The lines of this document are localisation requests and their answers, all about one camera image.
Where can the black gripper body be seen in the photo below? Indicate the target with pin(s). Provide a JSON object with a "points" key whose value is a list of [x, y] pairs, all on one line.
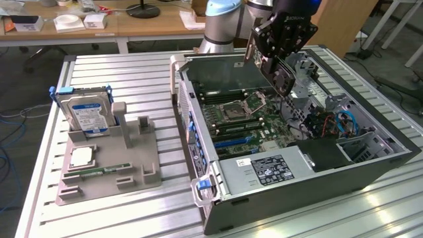
{"points": [[294, 12]]}

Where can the graphics card with fan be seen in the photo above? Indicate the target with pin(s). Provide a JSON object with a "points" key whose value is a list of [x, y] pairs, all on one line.
{"points": [[285, 81]]}

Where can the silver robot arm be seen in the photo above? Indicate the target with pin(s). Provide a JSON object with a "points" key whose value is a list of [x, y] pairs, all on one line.
{"points": [[222, 24]]}

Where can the brown wooden cabinet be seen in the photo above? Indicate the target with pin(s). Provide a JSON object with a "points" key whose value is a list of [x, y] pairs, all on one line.
{"points": [[348, 24]]}

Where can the white papers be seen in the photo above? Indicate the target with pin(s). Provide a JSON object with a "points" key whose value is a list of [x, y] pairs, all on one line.
{"points": [[193, 22]]}

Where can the cardboard box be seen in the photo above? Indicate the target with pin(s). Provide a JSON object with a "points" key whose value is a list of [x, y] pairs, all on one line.
{"points": [[198, 7]]}

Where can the metal socket cover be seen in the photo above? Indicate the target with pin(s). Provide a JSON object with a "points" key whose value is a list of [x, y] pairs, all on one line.
{"points": [[255, 100]]}

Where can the CPU socket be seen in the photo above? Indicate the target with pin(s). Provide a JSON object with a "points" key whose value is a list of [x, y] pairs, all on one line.
{"points": [[234, 111]]}

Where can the green RAM stick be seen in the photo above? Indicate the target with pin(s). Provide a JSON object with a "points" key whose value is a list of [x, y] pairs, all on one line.
{"points": [[239, 127], [99, 169]]}

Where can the green motherboard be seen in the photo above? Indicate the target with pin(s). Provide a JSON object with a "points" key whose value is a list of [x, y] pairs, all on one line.
{"points": [[265, 134]]}

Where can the black lamp base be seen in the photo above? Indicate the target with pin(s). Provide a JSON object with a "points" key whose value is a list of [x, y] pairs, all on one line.
{"points": [[143, 11]]}

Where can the blue expansion slot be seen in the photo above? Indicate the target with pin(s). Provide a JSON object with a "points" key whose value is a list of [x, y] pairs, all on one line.
{"points": [[231, 143]]}

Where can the black plastic shroud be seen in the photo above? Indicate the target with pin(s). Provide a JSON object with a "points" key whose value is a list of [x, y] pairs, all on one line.
{"points": [[324, 153]]}

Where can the grey metal disk bay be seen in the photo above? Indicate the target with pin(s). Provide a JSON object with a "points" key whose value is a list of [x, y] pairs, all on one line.
{"points": [[364, 148]]}

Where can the small white box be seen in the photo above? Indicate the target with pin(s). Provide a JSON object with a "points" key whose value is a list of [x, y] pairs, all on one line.
{"points": [[95, 21]]}

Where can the grey power supply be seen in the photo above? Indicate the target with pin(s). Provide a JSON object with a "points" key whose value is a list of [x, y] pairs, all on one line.
{"points": [[265, 171]]}

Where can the white tape dispenser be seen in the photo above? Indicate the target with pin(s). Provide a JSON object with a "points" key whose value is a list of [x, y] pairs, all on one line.
{"points": [[69, 23]]}

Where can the blue case release latch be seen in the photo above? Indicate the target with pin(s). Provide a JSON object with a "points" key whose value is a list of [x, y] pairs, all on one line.
{"points": [[202, 185]]}

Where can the hard disk with blue caddy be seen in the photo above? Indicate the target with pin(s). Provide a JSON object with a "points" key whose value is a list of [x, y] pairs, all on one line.
{"points": [[87, 116]]}

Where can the open black PC case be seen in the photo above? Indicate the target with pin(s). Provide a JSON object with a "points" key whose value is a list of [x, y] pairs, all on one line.
{"points": [[298, 203]]}

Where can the grey parts rack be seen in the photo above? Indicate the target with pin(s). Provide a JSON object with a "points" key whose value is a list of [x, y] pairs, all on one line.
{"points": [[109, 158]]}

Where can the black chair base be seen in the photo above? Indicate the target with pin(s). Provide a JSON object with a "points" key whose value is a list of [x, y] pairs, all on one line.
{"points": [[35, 57]]}

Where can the white box with dark lid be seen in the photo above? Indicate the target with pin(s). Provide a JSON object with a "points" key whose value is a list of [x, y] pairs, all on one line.
{"points": [[26, 23]]}

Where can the silver CPU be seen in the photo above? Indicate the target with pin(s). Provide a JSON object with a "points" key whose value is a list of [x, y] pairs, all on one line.
{"points": [[82, 156]]}

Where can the white table frame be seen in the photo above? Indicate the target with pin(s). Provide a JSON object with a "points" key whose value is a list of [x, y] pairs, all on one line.
{"points": [[394, 24]]}

